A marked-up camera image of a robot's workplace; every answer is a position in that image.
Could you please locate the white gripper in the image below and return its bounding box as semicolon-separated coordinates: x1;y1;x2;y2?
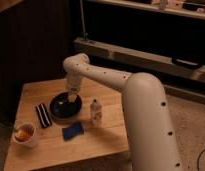
66;74;83;102

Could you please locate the metal pole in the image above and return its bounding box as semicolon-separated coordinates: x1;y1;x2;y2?
79;0;88;41

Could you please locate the blue sponge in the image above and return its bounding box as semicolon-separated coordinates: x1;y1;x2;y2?
62;122;84;140

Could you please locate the clear plastic bottle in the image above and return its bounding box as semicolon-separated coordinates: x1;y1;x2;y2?
90;99;102;126

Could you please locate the white cup with orange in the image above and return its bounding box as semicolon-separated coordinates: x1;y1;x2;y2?
12;122;38;147

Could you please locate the black white striped block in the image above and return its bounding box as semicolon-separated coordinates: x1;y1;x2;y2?
35;103;52;128

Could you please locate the black ceramic bowl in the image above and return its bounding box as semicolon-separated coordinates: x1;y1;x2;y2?
49;92;82;120

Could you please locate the wooden table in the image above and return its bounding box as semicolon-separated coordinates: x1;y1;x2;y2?
4;79;128;171

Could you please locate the black cable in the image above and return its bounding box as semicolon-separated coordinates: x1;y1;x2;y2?
196;147;205;171

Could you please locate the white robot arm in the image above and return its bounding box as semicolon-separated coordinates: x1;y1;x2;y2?
63;53;184;171

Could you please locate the long grey case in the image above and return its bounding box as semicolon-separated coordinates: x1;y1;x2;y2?
74;38;205;83

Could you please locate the black case handle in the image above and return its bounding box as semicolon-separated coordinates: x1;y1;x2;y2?
171;58;203;70

